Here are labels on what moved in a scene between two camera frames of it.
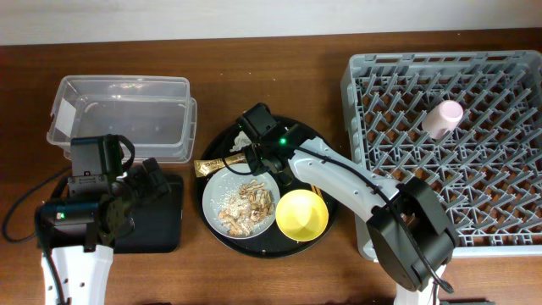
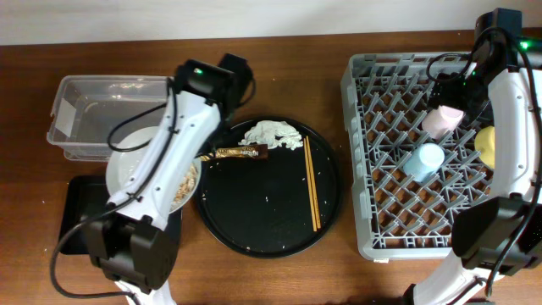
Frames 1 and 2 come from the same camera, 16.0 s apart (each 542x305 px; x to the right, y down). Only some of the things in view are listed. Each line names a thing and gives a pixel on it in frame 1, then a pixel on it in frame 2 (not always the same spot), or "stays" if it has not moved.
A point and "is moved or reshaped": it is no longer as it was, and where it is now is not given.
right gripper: x=253 y=161 → x=446 y=94
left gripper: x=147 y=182 → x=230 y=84
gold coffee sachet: x=205 y=166 is moved or reshaped
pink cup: x=440 y=122 stays
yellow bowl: x=301 y=215 → x=484 y=142
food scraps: x=247 y=207 → x=186 y=185
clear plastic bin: x=157 y=114 stays
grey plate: x=218 y=191 → x=121 y=163
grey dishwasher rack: x=468 y=121 stays
